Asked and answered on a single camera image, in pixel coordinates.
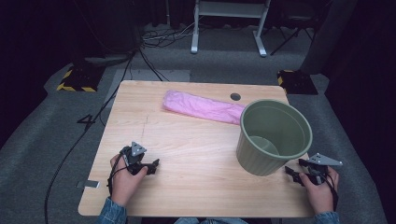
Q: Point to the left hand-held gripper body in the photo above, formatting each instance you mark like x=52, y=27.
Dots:
x=134, y=155

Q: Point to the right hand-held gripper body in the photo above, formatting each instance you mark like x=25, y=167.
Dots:
x=322, y=161

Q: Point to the green plastic bin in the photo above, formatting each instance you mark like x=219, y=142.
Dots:
x=255, y=158

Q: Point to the pink plastic bag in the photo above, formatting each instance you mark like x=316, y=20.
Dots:
x=202, y=107

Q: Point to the person's right hand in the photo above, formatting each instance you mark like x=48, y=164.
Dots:
x=320, y=197

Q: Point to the person's left hand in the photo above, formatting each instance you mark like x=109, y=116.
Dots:
x=123, y=186

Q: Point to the grey tape strip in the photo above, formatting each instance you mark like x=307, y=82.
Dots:
x=88, y=184

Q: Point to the person's legs in jeans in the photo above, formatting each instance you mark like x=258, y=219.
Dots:
x=211, y=221

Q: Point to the black yellow striped base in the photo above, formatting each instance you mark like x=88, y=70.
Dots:
x=297, y=82
x=79, y=79

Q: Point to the grey curtain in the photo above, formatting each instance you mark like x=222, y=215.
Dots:
x=327, y=37

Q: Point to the black folding stand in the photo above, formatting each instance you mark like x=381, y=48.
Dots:
x=291, y=35

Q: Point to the white metal stand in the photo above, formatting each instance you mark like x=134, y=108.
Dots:
x=229, y=9

